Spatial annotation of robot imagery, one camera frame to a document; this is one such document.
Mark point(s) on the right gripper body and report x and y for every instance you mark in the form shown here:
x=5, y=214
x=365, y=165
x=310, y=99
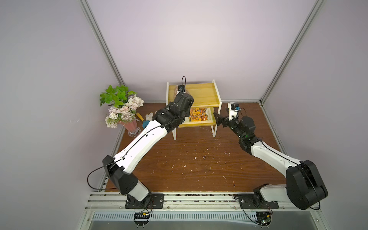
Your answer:
x=225, y=120

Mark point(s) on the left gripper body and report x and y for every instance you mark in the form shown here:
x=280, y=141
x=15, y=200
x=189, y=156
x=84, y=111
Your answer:
x=180, y=94

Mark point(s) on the yellow white bookshelf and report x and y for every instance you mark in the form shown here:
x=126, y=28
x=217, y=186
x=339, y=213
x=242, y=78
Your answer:
x=206, y=95

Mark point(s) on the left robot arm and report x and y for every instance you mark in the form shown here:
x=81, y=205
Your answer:
x=119, y=168

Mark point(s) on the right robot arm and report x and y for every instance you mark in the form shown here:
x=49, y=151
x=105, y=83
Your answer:
x=304, y=185

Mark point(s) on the colourful picture book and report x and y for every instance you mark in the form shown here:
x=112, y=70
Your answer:
x=200, y=115

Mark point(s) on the white work glove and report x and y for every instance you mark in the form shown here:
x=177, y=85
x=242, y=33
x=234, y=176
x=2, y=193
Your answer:
x=149, y=116

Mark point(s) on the flower bouquet in pink vase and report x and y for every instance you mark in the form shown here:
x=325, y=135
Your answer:
x=123, y=105

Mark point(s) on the right circuit board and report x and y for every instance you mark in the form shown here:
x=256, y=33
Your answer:
x=263, y=218

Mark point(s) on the circuit board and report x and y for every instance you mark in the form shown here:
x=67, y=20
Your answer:
x=141, y=219
x=263, y=218

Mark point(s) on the left circuit board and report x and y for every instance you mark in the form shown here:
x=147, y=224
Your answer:
x=141, y=219

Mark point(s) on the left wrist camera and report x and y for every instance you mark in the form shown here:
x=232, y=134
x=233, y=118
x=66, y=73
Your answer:
x=181, y=89

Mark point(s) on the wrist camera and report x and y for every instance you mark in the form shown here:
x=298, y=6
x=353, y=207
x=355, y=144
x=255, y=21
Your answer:
x=181, y=89
x=234, y=110

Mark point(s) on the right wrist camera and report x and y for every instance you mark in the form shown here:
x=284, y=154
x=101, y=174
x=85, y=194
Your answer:
x=234, y=110

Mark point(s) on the yellow handled blue tool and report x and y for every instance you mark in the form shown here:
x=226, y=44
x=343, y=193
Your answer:
x=144, y=122

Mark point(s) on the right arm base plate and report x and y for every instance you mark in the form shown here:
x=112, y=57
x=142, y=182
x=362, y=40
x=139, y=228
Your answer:
x=253, y=201

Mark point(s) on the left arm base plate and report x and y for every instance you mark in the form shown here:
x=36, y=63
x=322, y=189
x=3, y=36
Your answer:
x=151, y=201

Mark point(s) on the aluminium mounting rail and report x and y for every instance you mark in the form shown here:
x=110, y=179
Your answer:
x=179, y=201

